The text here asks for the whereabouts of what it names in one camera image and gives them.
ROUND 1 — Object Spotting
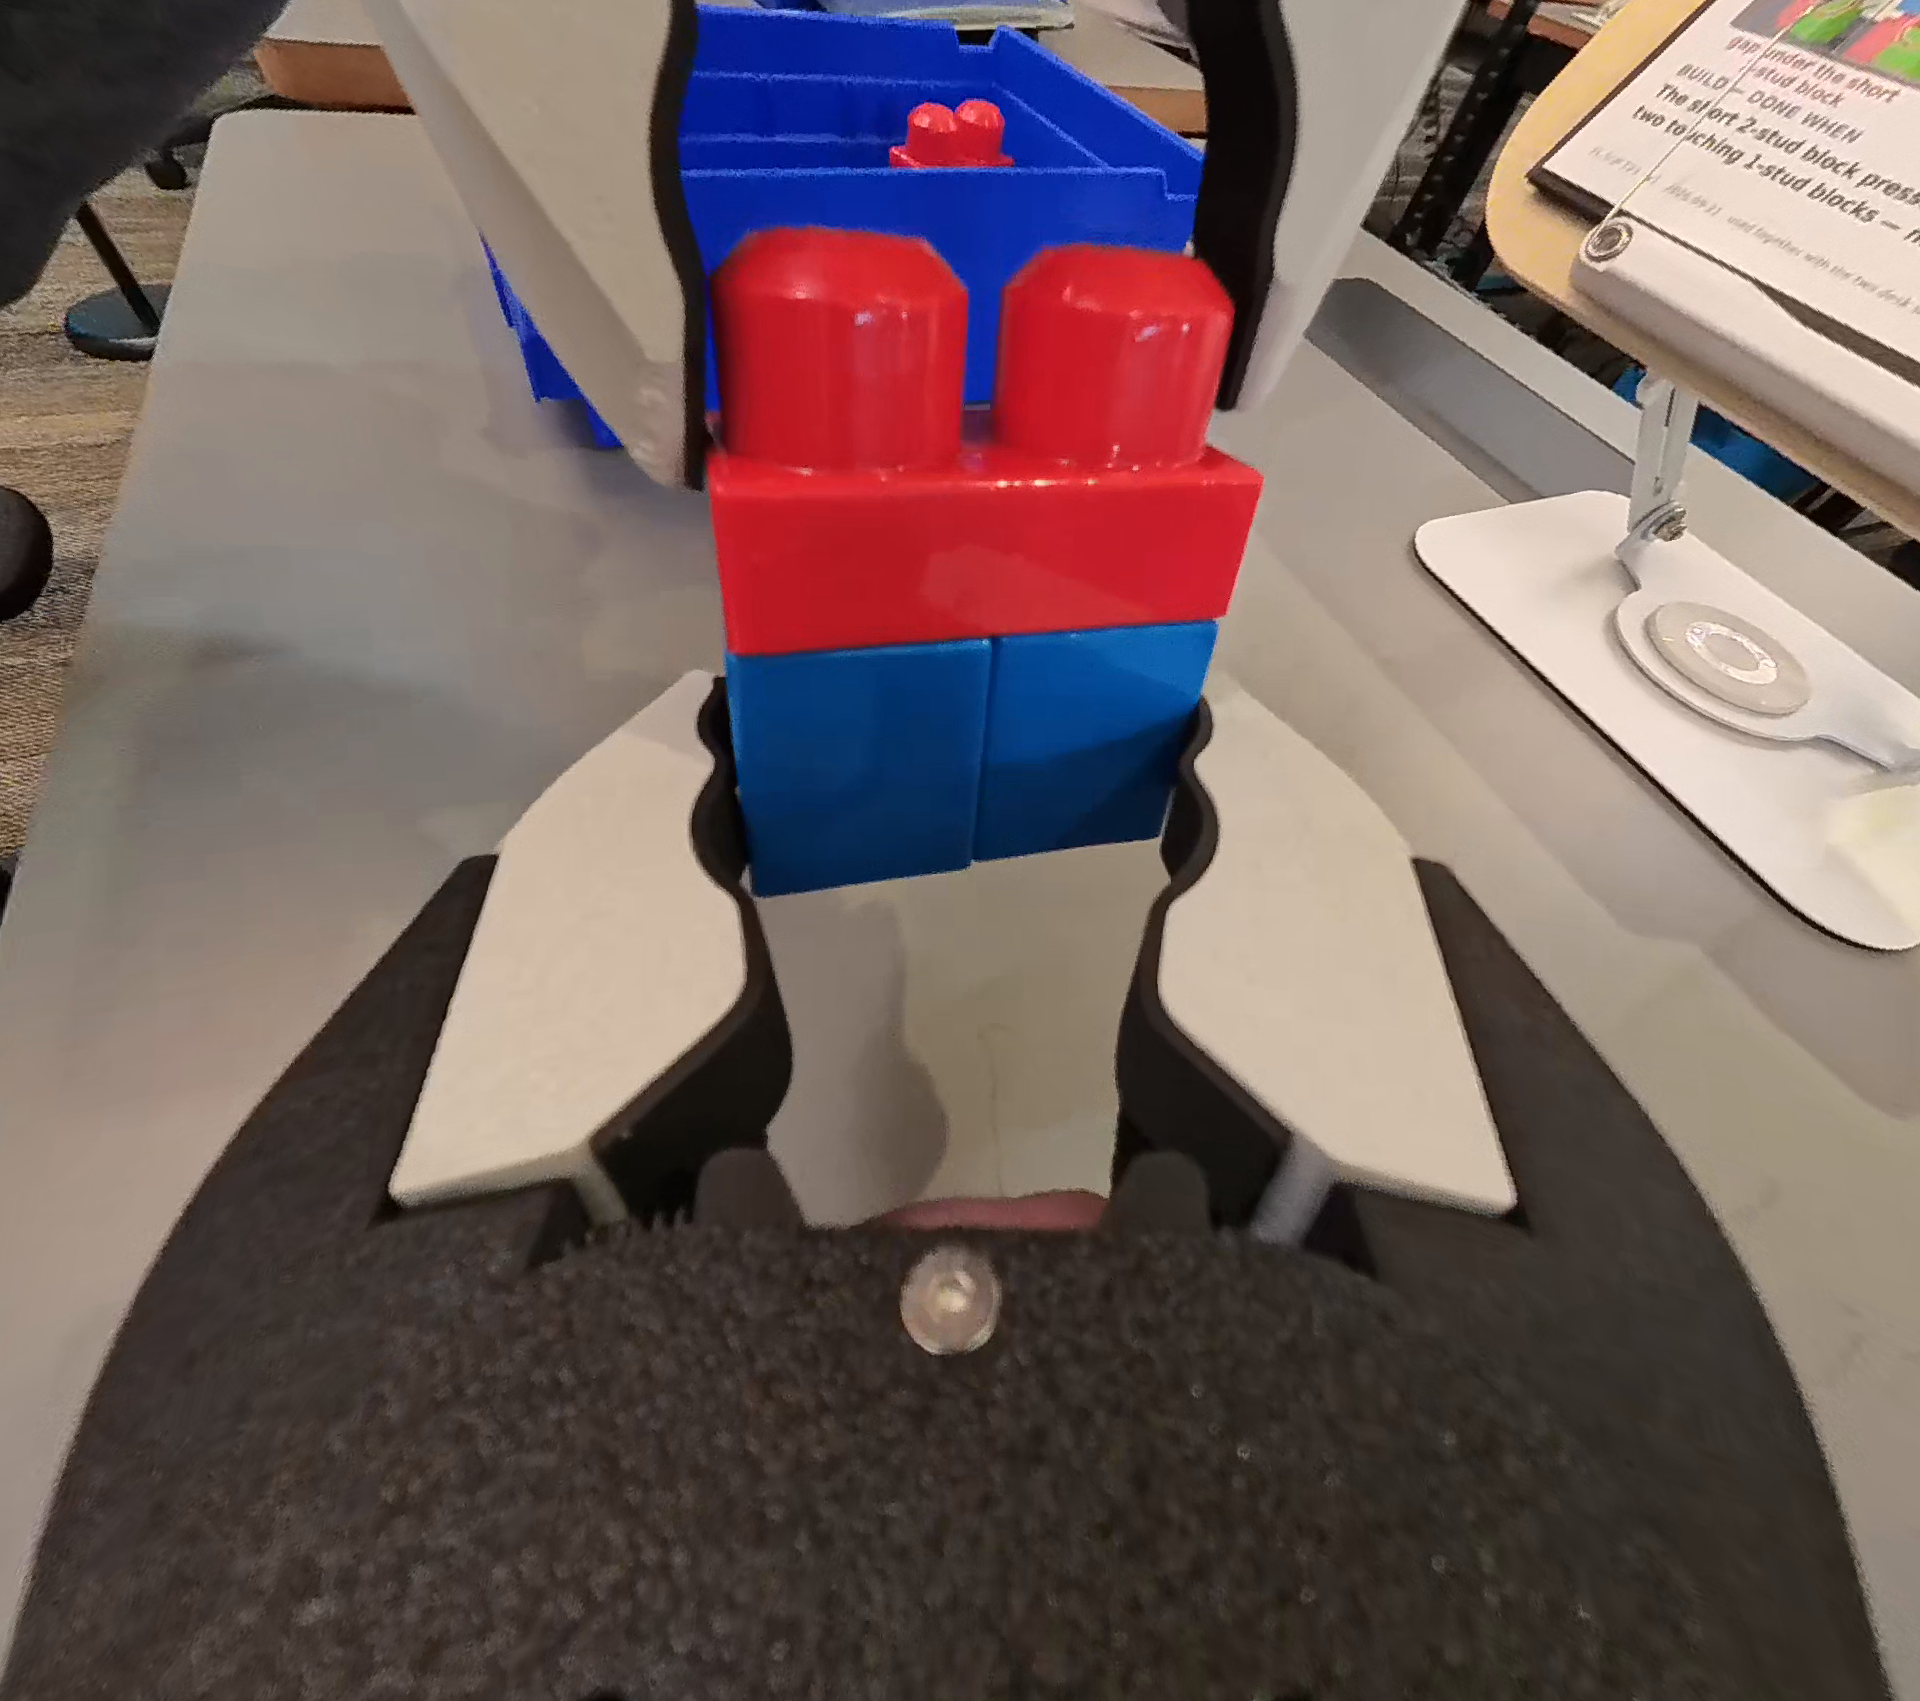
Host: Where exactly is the red two-stud block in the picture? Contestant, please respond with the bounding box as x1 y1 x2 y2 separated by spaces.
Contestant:
888 98 1017 170
704 227 1267 657

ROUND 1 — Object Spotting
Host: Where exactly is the clear plastic bag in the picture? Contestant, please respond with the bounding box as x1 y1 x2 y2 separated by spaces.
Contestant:
817 0 1075 31

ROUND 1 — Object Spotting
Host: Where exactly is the white wooden document stand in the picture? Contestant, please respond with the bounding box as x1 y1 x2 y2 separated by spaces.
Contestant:
1412 0 1920 953

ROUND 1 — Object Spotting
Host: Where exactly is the person's right hand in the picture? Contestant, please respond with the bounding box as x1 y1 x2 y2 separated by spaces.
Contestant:
884 1186 1113 1235

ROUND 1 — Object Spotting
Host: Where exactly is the black round base stand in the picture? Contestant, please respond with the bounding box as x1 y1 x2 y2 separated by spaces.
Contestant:
60 201 171 365

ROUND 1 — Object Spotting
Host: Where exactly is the blue one-stud block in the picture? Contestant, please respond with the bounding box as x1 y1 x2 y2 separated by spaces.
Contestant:
724 636 997 900
972 619 1221 867

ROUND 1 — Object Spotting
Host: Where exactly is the black mesh chair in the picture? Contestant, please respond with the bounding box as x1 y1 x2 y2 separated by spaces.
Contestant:
0 487 54 623

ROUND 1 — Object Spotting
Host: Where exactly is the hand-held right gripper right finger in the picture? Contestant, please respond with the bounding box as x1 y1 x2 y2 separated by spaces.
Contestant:
1117 696 1521 1246

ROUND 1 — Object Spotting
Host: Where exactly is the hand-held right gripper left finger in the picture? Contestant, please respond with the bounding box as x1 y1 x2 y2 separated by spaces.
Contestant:
386 669 798 1232

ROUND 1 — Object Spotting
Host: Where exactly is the printed instruction sheet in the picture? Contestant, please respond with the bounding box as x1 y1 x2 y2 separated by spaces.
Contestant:
1531 0 1920 360

